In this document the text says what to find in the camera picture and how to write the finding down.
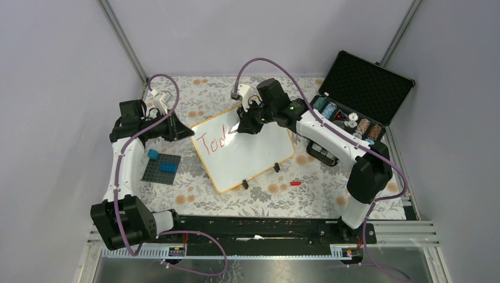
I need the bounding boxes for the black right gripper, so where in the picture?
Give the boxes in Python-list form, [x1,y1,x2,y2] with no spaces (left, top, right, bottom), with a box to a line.
[237,98,276,135]

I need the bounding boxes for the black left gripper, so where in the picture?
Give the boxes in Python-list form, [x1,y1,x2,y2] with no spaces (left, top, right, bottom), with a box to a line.
[142,108,194,142]

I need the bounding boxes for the yellow framed whiteboard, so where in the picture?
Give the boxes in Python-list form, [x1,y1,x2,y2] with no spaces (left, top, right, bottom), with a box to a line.
[191,106,295,193]

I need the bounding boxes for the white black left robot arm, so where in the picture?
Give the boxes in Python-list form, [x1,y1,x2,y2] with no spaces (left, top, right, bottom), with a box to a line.
[90,100,194,251]

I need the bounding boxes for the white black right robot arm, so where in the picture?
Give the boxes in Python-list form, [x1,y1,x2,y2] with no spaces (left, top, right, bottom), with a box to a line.
[231,78,393,243]

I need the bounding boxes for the loose blue lego brick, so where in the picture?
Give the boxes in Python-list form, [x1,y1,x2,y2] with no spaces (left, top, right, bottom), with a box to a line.
[147,149,159,160]

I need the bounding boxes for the grey blue lego plate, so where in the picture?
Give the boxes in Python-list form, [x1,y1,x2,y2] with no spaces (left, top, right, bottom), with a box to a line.
[141,153,181,185]

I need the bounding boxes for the black poker chip case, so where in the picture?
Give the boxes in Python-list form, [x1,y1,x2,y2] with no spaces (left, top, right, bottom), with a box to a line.
[311,51,416,143]

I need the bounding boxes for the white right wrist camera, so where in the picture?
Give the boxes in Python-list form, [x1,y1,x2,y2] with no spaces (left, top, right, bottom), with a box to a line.
[231,84,255,112]

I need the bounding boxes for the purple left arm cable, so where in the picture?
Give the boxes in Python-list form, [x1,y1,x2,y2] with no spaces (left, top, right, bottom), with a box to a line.
[112,74,229,277]

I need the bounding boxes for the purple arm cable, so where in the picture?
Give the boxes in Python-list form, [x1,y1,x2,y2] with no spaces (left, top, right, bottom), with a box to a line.
[233,57,411,282]
[112,74,229,277]

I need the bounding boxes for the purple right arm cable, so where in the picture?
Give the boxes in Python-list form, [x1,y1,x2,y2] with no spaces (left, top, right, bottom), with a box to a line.
[233,57,411,282]

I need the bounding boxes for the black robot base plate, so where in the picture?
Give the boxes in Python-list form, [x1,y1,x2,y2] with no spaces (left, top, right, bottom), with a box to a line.
[148,215,362,252]

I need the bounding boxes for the aluminium frame rail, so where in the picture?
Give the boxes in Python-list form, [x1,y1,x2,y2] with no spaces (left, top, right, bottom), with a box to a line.
[97,0,149,84]

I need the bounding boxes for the grey slotted cable duct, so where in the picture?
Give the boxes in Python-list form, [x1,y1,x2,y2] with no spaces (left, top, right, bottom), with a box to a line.
[100,245,364,261]

